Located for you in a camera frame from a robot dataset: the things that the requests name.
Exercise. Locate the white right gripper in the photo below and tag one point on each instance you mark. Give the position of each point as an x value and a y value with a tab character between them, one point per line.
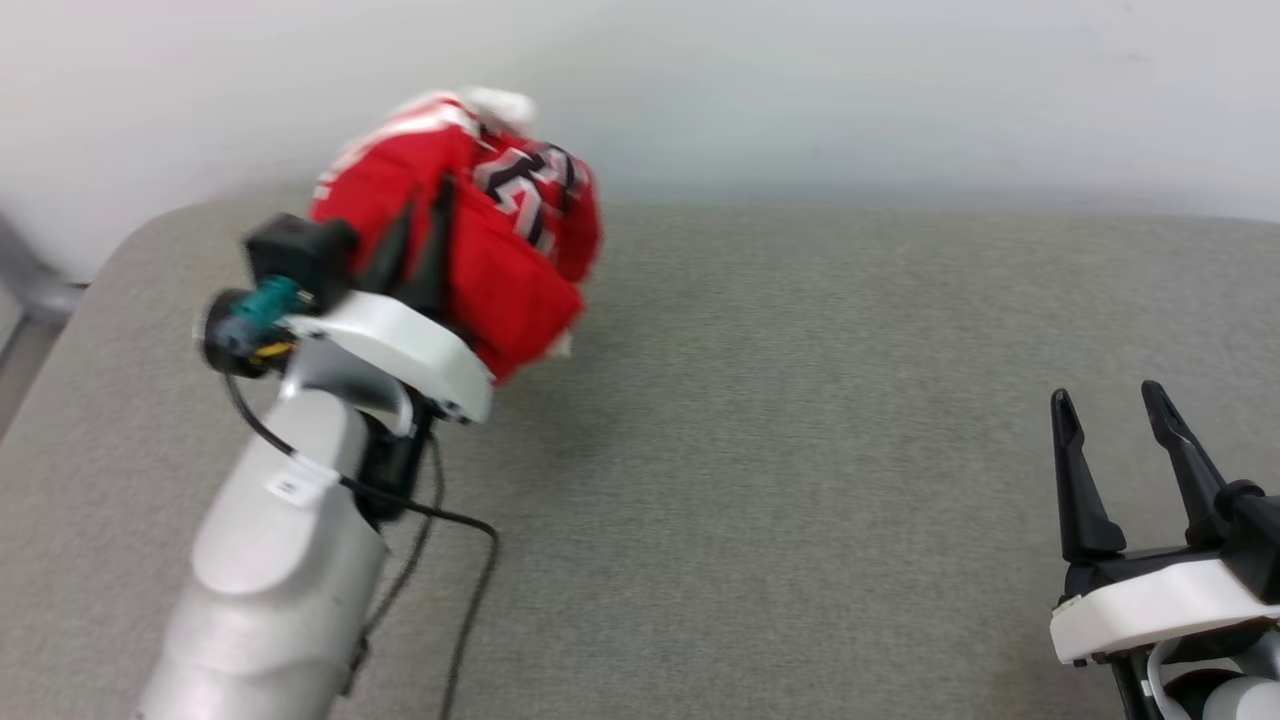
1150	605

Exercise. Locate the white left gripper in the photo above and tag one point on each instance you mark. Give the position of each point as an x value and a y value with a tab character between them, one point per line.
420	350

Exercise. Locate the red jersey with white trim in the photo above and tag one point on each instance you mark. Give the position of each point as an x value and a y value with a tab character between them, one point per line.
500	270

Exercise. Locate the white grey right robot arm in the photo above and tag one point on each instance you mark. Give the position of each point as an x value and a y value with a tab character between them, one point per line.
1230	695

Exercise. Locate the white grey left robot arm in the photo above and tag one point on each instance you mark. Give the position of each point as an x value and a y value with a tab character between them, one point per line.
270	560

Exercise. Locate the black round wrist knob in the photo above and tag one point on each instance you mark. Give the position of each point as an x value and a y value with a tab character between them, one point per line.
222	345

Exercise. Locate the grey fabric sofa seat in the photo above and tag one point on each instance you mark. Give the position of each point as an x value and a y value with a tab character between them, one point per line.
800	420

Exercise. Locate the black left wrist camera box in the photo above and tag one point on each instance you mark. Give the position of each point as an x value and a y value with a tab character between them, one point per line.
300	255

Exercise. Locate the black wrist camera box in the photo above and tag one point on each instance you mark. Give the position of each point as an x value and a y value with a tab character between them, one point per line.
1255	540
300	255

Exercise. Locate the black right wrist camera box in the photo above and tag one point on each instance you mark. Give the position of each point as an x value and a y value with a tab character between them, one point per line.
1255	540

